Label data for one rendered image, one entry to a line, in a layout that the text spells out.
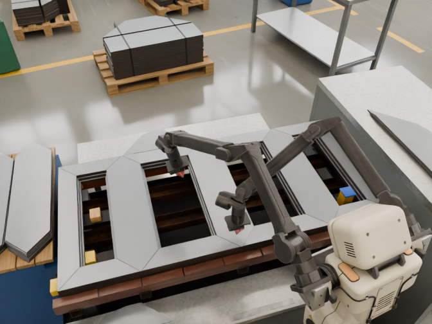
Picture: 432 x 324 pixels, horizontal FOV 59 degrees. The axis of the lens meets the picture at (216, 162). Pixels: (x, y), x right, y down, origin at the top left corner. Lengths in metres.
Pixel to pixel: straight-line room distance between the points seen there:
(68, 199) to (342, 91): 1.64
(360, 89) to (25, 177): 1.95
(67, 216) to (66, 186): 0.20
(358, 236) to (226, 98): 3.08
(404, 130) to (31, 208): 1.91
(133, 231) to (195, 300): 0.42
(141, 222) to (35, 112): 2.64
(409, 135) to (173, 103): 2.54
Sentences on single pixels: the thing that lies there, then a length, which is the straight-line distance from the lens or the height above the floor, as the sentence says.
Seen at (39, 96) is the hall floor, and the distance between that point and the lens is 4.52.
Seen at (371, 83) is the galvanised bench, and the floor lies 1.05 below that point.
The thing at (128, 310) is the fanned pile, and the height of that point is 0.72.
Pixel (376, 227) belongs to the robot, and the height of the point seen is 1.38.
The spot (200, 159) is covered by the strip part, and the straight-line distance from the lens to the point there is 2.11.
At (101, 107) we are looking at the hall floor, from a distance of 4.14.
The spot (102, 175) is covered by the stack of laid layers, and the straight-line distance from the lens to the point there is 2.14.
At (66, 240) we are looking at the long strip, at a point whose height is 0.87.
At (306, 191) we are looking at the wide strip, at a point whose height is 0.87.
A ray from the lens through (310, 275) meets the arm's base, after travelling 1.29.
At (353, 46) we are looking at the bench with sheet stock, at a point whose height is 0.23.
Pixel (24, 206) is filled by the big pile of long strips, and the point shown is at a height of 0.85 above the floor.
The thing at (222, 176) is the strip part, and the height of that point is 0.87.
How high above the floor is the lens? 2.31
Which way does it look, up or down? 44 degrees down
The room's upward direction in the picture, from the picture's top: 1 degrees clockwise
